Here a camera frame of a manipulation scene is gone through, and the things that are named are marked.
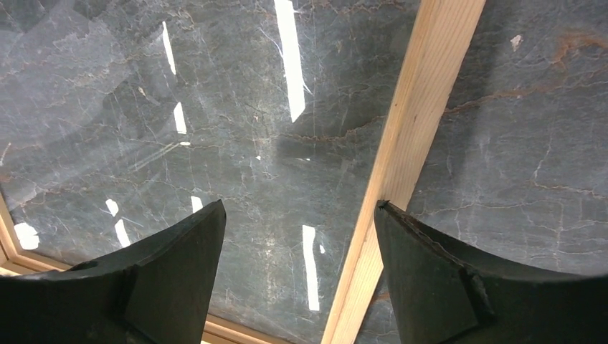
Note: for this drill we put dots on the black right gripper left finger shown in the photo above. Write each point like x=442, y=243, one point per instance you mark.
x=156, y=290

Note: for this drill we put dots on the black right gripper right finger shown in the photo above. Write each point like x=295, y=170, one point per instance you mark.
x=444, y=290

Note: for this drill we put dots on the light wooden picture frame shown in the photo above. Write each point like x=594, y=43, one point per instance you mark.
x=121, y=118

